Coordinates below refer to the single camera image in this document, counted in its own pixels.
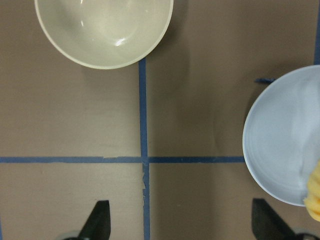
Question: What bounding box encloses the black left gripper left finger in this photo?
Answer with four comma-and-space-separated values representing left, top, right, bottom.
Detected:
77, 200, 111, 240

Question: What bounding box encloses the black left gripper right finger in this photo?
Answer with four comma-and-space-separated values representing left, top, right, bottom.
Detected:
251, 198, 300, 240

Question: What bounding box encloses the yellow ridged bread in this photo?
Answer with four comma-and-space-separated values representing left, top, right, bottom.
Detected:
303, 161, 320, 222

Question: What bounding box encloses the blue plate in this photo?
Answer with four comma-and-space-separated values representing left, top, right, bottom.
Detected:
242, 65, 320, 206

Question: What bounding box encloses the white ceramic bowl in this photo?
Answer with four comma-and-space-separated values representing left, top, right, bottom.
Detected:
34, 0, 174, 70

